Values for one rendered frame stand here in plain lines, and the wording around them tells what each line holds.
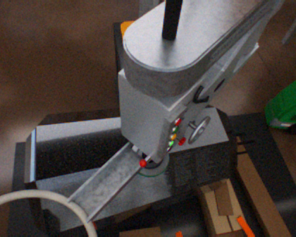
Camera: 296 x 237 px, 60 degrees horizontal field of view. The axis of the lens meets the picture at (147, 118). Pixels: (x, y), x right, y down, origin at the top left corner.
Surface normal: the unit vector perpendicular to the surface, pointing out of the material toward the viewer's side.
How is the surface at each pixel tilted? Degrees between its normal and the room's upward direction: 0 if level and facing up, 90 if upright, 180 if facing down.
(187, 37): 0
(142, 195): 45
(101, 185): 2
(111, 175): 2
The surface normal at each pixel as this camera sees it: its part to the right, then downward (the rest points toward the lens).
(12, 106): 0.06, -0.52
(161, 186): 0.21, 0.22
